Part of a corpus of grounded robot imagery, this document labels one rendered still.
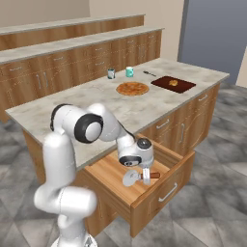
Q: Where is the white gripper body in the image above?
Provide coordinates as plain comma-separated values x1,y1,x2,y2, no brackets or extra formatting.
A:
140,165,152,186

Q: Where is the open wooden drawer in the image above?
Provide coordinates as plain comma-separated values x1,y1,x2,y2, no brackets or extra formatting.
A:
84,133,196,239

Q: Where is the closed wooden drawer front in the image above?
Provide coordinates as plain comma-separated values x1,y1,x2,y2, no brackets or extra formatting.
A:
140,101,194,143

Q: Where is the round pizza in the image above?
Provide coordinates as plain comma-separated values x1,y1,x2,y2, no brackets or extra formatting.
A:
115,81,151,97

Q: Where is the dark red cutting board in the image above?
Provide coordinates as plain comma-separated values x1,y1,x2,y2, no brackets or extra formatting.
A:
151,75,197,95

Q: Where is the small wooden drawer front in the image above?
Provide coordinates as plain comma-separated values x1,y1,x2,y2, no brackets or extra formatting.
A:
192,83,222,112

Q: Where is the wooden raised counter run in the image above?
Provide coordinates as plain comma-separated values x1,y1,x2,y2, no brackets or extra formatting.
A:
0,13,146,52

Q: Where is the wooden island cabinet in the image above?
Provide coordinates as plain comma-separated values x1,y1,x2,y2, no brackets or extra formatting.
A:
22,81,222,238

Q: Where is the wooden cupboard door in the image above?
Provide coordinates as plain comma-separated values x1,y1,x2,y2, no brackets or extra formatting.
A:
167,105,210,157

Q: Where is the dark metal spoon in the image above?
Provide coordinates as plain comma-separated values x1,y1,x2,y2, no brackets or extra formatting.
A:
142,69,157,78

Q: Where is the teal cup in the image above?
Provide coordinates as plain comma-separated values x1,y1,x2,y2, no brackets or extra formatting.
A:
124,66,135,78

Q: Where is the long wooden cupboard run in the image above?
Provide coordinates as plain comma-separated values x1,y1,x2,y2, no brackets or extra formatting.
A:
0,26,165,124

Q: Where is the silver handle of open drawer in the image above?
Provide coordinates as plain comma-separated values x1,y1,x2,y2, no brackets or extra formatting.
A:
157,181,178,204

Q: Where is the silver vertical door handle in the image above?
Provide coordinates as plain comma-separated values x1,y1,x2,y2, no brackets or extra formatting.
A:
180,123,186,145

